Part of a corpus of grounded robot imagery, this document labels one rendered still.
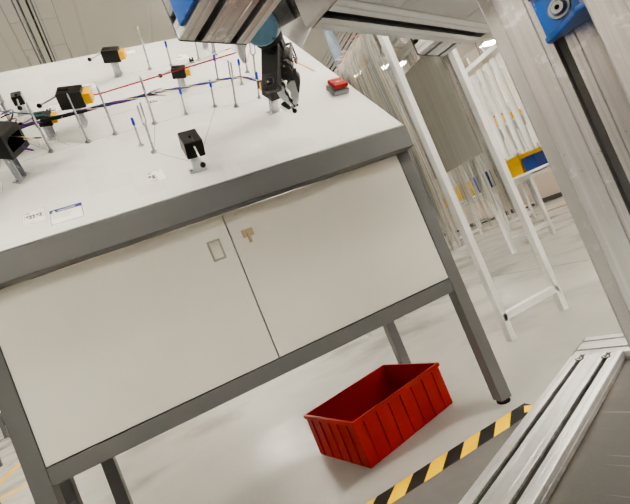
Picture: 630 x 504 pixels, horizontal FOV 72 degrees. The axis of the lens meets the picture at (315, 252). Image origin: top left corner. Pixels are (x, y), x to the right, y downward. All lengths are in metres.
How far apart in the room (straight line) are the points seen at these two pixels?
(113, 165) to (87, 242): 0.27
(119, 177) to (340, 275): 0.63
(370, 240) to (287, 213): 0.25
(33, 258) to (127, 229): 0.20
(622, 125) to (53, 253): 1.03
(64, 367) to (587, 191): 1.03
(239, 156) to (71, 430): 0.76
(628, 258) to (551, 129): 0.14
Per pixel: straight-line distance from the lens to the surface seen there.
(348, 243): 1.21
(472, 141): 2.22
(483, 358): 1.39
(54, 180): 1.31
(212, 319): 1.11
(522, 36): 0.49
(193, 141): 1.12
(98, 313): 1.13
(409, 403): 1.44
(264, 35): 1.03
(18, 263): 1.13
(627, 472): 0.69
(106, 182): 1.24
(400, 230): 1.28
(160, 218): 1.10
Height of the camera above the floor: 0.57
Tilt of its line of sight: 2 degrees up
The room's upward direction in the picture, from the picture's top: 22 degrees counter-clockwise
